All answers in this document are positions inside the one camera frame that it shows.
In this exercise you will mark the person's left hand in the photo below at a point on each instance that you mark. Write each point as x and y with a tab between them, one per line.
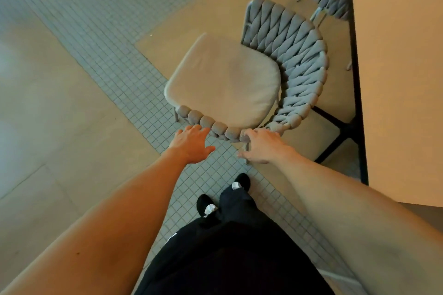
188	146

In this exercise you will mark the person's right hand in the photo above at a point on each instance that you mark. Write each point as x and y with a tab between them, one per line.
266	147

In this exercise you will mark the person's left forearm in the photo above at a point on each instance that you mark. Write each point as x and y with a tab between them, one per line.
103	232

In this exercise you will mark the person's right forearm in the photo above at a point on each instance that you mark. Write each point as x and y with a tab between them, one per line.
353	225

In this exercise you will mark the person's black shoe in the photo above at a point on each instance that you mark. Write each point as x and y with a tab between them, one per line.
203	203
243	179

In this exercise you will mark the black metal table frame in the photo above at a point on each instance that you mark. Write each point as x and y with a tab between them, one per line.
356	125

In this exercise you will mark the person's black right shoe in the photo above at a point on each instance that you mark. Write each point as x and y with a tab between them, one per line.
243	179

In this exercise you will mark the person's black trousers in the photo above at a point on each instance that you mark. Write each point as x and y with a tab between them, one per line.
235	256

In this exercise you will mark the person's black left shoe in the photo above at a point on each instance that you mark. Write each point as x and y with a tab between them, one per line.
203	203

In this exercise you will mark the beige seat cushion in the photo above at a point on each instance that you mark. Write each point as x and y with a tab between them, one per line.
223	80

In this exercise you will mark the person's left thumb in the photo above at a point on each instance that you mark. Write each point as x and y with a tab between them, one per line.
208	150

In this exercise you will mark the person's right thumb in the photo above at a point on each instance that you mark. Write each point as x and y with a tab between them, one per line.
244	154

